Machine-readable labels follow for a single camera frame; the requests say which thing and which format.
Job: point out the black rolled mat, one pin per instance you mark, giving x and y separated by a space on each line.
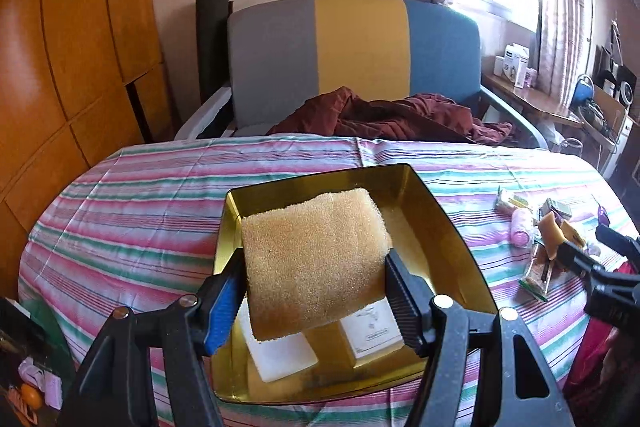
210 37

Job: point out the glass jar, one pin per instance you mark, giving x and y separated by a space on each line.
575 148

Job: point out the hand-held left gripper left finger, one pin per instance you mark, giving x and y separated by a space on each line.
222 307

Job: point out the green yellow snack packet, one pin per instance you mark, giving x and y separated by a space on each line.
507 199

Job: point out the grey yellow blue armchair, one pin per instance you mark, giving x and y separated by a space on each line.
360 52

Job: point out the yellow sponge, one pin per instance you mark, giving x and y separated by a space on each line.
310 257

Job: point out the white carton box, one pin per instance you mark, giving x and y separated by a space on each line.
515 62

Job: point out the shiny purple packet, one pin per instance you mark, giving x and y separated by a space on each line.
603 213

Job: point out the green paper box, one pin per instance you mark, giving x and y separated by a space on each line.
557 208

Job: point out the wooden desk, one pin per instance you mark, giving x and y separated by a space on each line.
530 94

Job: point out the purple printed box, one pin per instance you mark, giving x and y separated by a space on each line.
532 78

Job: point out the small tan sponge piece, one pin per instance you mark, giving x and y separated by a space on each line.
550 232

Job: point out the red clothing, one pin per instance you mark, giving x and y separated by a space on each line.
600 367

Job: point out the pale plastic wrapped roll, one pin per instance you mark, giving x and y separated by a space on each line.
522 229

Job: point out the clear green snack packet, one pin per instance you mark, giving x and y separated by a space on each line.
537 277

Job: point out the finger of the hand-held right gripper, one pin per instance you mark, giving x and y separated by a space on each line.
575 259
612 237

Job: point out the maroon cloth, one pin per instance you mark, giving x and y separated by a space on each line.
400 117

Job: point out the yellowish snack packet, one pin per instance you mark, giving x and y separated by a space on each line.
575 233

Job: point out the white printed box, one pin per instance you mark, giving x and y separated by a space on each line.
370 332

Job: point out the white soap bar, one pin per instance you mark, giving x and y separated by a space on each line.
285 354

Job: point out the gold tin tray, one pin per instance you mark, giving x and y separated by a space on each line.
440 247

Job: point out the striped blanket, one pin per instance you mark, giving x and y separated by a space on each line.
150 217

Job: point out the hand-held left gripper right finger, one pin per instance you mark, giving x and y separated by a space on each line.
400 302

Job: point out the dark printed bag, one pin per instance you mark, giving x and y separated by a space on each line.
30 337

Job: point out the wooden wardrobe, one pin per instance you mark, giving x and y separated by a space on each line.
75 57

